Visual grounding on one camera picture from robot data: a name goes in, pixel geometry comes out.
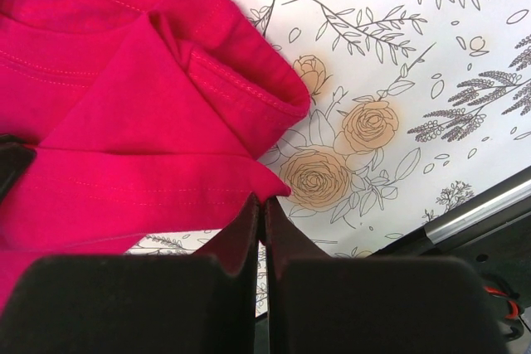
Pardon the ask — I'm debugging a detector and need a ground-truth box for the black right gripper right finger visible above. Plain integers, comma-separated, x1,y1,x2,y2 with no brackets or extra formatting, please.
263,199,506,353

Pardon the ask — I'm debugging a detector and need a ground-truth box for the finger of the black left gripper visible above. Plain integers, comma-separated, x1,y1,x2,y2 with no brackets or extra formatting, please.
0,133,37,201

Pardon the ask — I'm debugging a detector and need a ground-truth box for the floral patterned table mat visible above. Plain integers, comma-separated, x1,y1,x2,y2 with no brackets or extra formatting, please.
124,0,531,318

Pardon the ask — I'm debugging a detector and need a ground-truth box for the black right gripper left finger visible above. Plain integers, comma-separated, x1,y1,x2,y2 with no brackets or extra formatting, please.
1,196,260,353

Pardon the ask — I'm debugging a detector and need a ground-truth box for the crimson red t shirt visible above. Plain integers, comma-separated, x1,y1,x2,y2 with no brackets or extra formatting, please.
1,0,309,299

